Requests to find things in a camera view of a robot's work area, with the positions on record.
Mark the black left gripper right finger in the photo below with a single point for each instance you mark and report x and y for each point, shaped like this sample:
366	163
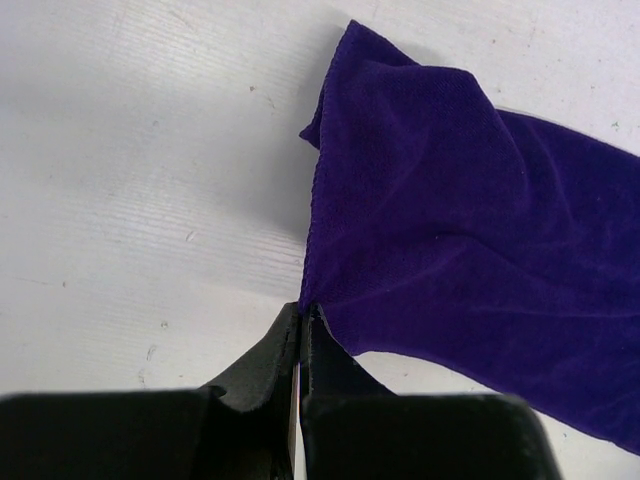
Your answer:
356	428

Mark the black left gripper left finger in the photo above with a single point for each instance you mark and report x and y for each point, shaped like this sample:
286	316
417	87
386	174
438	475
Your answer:
239	425

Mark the purple towel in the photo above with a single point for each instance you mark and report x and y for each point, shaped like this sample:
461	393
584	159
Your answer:
499	245

